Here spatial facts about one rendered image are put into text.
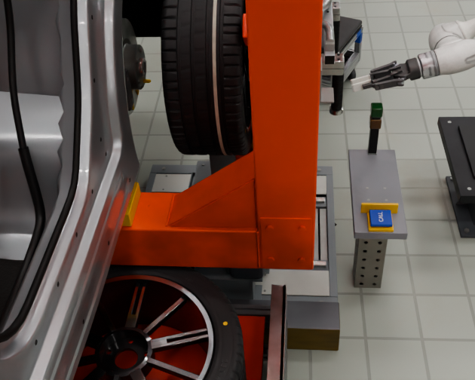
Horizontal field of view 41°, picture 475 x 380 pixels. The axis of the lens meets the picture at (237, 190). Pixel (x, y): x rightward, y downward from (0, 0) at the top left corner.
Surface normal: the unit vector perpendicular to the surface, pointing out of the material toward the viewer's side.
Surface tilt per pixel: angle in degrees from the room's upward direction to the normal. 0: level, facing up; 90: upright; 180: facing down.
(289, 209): 90
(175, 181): 0
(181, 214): 36
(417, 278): 0
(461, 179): 0
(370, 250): 90
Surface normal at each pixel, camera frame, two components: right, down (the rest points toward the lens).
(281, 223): -0.08, 0.68
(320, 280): -0.06, -0.73
